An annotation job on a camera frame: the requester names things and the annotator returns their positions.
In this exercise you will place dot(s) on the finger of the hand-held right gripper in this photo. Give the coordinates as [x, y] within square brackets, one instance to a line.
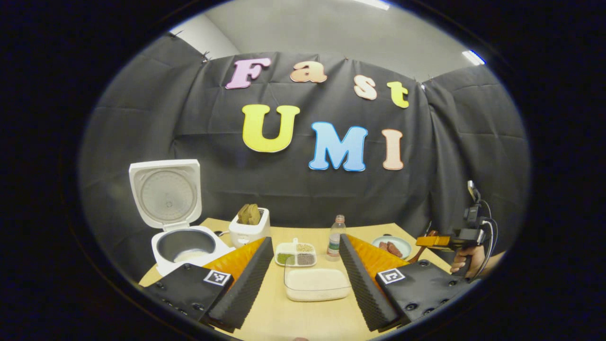
[433, 240]

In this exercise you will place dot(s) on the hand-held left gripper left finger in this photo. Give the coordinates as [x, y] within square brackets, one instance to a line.
[246, 289]

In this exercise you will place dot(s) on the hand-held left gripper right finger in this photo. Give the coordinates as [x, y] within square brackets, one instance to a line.
[364, 289]

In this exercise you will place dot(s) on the clear container of rice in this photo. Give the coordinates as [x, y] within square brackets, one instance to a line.
[315, 284]

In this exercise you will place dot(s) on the white rice cooker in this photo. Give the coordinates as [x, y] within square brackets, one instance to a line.
[165, 199]

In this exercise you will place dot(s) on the pale green plate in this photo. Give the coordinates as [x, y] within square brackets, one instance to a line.
[406, 246]

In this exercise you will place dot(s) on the red sausage piece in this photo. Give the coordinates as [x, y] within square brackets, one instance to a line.
[383, 246]
[394, 249]

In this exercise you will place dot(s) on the clear plastic bottle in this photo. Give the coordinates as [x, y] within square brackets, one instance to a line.
[335, 244]

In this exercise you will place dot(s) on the white toaster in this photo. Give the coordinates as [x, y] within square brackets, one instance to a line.
[246, 234]

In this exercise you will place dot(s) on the white divided grain dish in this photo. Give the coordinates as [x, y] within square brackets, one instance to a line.
[296, 258]

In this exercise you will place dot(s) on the brown toast slice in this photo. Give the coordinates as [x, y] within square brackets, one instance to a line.
[254, 215]
[243, 215]

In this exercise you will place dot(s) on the black backdrop cloth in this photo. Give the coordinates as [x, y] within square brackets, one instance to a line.
[284, 199]

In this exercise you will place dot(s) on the ceiling light panel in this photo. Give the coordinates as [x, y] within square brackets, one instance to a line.
[473, 57]

